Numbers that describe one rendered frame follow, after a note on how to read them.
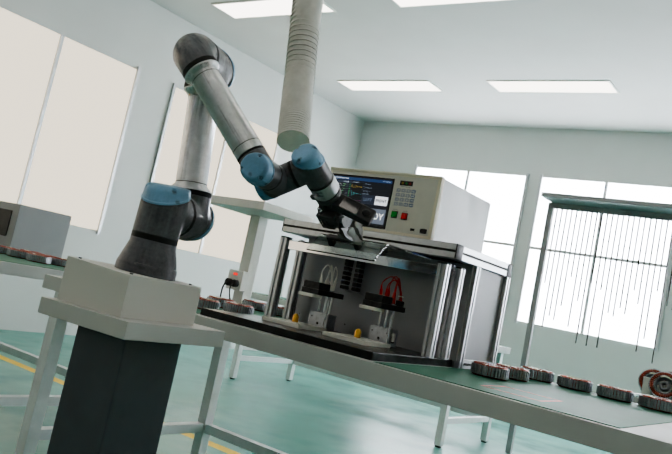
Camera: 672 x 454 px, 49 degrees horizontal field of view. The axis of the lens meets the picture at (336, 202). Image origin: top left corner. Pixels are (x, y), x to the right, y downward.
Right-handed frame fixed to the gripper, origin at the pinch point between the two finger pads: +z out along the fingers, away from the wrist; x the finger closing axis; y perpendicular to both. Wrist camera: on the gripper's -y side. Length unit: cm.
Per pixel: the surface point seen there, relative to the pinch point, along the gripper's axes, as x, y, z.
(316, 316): 7.5, 30.1, 35.9
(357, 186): -31.9, 24.9, 14.1
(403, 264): -9.9, -0.3, 22.9
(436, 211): -27.5, -6.1, 17.2
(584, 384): -13, -45, 79
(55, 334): 47, 119, 20
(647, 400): -12, -65, 78
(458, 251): -16.6, -17.0, 21.2
